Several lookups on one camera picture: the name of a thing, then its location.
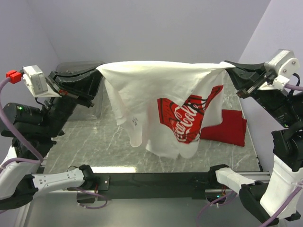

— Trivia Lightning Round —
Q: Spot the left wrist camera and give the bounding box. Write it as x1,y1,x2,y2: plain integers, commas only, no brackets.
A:
6,65,59,98

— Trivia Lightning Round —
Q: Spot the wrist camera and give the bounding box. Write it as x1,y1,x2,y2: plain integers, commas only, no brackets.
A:
6,65,59,98
258,49,300,90

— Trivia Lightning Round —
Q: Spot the aluminium rail frame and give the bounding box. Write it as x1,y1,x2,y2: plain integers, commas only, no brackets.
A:
14,151,48,227

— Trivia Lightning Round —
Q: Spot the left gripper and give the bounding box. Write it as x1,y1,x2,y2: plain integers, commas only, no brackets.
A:
36,63,105,138

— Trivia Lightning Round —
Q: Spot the white Coca-Cola t-shirt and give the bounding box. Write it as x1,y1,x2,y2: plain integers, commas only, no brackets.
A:
98,61,233,159

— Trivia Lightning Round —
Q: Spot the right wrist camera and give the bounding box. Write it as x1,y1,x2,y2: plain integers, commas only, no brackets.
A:
258,49,300,90

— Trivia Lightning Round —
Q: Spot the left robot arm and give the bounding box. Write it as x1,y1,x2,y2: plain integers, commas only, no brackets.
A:
0,65,103,212

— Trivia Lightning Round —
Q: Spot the black mounting base bar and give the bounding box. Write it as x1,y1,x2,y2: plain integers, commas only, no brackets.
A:
66,172,237,204

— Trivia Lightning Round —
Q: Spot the folded red t-shirt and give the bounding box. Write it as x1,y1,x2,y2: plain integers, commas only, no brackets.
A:
200,109,247,147

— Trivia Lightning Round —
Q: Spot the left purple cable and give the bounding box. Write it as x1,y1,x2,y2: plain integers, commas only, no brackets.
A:
0,78,45,171

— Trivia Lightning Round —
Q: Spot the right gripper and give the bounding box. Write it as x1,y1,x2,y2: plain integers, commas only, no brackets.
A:
223,57,300,124

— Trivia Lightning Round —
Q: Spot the clear plastic bin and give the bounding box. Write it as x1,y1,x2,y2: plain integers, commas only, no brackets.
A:
56,61,104,122

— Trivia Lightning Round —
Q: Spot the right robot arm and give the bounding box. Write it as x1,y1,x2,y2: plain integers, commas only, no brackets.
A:
208,58,303,227

